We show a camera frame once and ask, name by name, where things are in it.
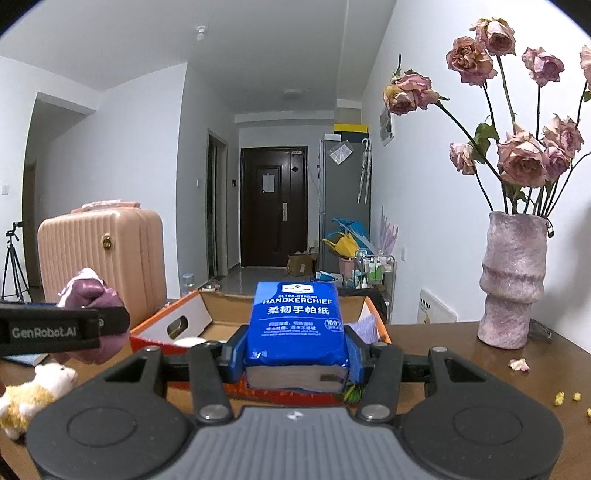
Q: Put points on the purple satin bow scrunchie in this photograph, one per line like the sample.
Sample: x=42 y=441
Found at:
x=87 y=290

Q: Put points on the blue handkerchief tissue pack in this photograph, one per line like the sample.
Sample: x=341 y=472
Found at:
x=296 y=339

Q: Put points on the pink ribbed suitcase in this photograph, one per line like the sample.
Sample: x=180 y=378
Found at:
x=121 y=242

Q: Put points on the dark brown door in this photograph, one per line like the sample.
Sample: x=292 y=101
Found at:
x=273 y=205

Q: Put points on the yellow white plush toy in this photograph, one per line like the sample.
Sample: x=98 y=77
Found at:
x=21 y=403

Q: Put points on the grey refrigerator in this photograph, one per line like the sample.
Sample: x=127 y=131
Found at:
x=339 y=188

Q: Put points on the black camera tripod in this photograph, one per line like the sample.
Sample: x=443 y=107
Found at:
x=14 y=283

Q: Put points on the brown cardboard box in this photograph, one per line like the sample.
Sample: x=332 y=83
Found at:
x=301 y=264

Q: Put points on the red orange cardboard box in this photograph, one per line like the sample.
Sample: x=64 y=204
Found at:
x=200 y=317

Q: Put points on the yellow black box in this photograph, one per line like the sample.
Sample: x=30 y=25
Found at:
x=352 y=132

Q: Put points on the fallen rose petal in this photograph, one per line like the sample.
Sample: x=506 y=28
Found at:
x=519 y=365

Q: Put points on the pink textured vase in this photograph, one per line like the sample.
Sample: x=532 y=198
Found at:
x=513 y=274

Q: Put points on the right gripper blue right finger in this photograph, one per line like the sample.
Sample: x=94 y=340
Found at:
x=360 y=360

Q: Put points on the white electrical panel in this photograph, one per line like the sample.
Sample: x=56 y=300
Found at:
x=387 y=132

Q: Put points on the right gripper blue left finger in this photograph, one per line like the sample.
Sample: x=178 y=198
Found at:
x=233 y=356

